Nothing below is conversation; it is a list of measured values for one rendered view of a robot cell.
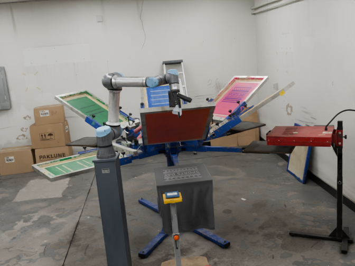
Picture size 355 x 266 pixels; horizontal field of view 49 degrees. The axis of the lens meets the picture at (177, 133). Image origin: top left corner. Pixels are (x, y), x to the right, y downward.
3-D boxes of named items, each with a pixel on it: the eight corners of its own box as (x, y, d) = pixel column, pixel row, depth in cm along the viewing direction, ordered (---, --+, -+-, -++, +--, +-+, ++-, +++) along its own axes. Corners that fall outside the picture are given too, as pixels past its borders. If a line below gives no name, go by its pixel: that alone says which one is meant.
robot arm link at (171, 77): (169, 72, 293) (179, 69, 289) (170, 86, 292) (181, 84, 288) (164, 70, 285) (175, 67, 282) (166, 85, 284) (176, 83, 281)
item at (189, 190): (216, 230, 318) (213, 179, 309) (161, 236, 314) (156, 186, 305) (215, 228, 321) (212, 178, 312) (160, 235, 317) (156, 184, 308)
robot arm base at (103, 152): (94, 159, 301) (93, 147, 299) (99, 154, 315) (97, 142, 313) (114, 158, 300) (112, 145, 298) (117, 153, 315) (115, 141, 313)
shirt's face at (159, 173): (212, 180, 309) (212, 179, 309) (157, 186, 306) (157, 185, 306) (202, 163, 356) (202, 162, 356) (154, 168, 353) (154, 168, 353)
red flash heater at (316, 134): (338, 136, 386) (338, 124, 384) (335, 149, 346) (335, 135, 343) (275, 135, 412) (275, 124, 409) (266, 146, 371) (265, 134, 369)
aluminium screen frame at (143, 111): (215, 105, 301) (215, 101, 303) (139, 113, 297) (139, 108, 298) (205, 139, 375) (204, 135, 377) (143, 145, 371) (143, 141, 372)
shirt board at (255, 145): (297, 149, 403) (297, 141, 401) (291, 160, 367) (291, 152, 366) (178, 145, 459) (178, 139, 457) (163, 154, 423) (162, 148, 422)
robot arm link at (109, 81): (94, 74, 289) (155, 74, 271) (102, 73, 299) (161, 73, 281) (95, 90, 292) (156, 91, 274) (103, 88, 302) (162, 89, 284)
